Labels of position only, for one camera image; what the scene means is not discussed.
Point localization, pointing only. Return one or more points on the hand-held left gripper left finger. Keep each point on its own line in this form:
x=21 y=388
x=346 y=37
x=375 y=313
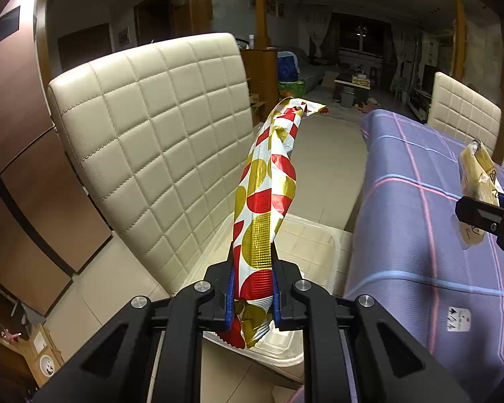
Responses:
x=229 y=302

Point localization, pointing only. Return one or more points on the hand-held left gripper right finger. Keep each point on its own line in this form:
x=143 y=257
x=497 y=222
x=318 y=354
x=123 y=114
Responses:
x=276 y=302

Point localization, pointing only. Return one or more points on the yellow and white packet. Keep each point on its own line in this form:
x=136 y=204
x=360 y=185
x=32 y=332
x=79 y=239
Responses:
x=476 y=172

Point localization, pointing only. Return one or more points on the red and gold foil wrapper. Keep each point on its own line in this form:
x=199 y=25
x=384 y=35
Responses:
x=264 y=201

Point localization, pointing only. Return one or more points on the blue plaid tablecloth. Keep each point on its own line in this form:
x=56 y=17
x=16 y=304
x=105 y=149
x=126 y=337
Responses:
x=424 y=226

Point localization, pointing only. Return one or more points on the television stand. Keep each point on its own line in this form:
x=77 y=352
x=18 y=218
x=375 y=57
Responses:
x=422 y=92

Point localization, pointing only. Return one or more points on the patterned curtain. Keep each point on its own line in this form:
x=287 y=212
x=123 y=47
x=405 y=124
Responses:
x=318 y=29
x=405 y=54

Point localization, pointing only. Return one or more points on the coffee table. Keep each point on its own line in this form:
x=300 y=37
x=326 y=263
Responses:
x=353 y=86

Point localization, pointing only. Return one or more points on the cardboard box with round print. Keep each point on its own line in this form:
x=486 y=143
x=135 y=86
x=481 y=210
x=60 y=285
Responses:
x=46 y=357

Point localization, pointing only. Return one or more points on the pile of cardboard boxes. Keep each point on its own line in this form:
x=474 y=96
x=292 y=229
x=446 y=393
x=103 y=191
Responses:
x=258 y=107

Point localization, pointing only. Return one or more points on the dark window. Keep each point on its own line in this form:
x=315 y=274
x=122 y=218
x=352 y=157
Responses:
x=361 y=35

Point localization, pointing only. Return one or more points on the green printed bag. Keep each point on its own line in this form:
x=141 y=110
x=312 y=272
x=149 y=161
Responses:
x=292 y=89

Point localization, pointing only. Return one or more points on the grey sofa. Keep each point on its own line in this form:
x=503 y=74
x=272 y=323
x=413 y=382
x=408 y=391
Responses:
x=306 y=67

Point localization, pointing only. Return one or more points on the blue bag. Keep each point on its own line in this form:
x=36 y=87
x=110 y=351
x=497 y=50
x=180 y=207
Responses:
x=286 y=67

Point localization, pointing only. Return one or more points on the wooden archway partition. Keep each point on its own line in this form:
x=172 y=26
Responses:
x=258 y=16

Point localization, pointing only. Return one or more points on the dark wooden door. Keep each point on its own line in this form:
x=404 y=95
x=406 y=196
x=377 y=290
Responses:
x=84 y=48

